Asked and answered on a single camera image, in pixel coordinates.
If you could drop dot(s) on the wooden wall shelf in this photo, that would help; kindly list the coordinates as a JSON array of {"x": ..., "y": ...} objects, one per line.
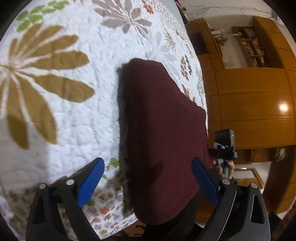
[{"x": 252, "y": 49}]

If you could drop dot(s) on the wooden wardrobe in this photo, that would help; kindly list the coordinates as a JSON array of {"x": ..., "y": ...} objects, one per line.
[{"x": 258, "y": 104}]

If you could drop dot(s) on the white floral quilt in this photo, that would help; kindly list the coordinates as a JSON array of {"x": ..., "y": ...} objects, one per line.
[{"x": 59, "y": 83}]

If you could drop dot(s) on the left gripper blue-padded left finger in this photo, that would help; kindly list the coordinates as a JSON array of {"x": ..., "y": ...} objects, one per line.
[{"x": 45, "y": 222}]

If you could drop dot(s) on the maroon pants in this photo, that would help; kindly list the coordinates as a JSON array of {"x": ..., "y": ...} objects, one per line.
[{"x": 166, "y": 131}]

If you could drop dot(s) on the right hand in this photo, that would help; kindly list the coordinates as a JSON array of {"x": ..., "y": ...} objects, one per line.
[{"x": 220, "y": 169}]

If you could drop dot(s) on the wooden desk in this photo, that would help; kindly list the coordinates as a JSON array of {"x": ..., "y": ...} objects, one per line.
[{"x": 205, "y": 45}]

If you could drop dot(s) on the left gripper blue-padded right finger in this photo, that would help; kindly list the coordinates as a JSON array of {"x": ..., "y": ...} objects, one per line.
[{"x": 239, "y": 211}]

